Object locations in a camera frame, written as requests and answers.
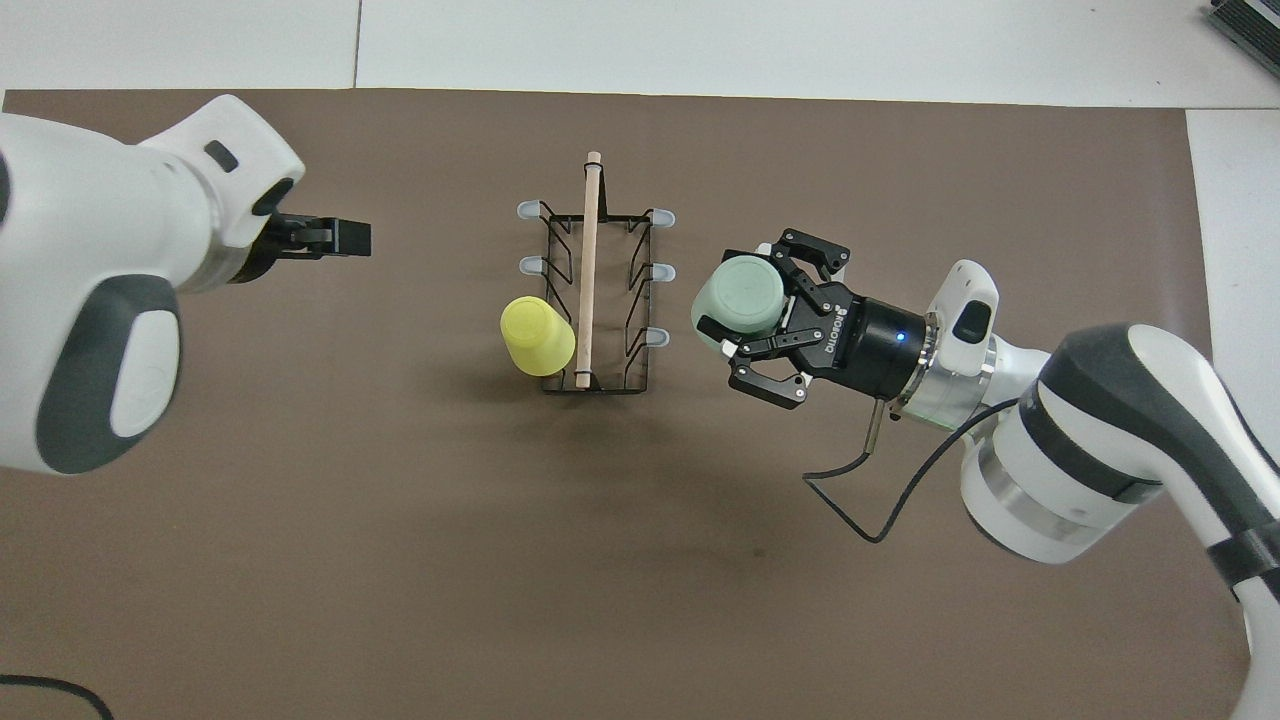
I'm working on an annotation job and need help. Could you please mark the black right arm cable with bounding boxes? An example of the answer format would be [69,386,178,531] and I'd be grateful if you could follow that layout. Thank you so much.
[804,398,1023,545]

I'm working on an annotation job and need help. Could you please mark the grey ribbed device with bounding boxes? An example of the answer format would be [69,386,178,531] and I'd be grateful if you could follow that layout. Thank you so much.
[1207,0,1280,51]

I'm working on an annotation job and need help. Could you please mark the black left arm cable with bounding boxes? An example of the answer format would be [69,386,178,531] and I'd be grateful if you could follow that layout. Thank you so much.
[0,675,114,720]

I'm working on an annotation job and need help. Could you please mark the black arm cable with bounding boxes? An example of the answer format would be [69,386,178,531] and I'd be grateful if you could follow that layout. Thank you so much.
[804,398,1023,545]
[0,675,114,720]

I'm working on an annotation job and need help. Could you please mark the yellow plastic cup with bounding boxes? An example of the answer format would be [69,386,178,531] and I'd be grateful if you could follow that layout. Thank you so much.
[499,295,578,379]

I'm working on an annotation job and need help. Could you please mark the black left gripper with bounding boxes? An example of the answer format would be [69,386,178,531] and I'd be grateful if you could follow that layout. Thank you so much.
[228,210,373,286]

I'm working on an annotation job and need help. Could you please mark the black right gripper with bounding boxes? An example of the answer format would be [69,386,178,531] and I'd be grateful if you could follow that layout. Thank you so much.
[695,227,938,411]

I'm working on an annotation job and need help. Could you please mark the black wire cup rack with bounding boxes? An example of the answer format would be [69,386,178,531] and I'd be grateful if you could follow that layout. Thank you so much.
[515,150,677,396]

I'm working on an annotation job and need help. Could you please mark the pale green plastic cup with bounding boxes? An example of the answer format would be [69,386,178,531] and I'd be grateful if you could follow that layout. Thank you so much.
[689,255,787,353]

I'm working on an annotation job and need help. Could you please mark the brown table mat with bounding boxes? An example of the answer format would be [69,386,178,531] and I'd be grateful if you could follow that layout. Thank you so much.
[0,88,1257,720]

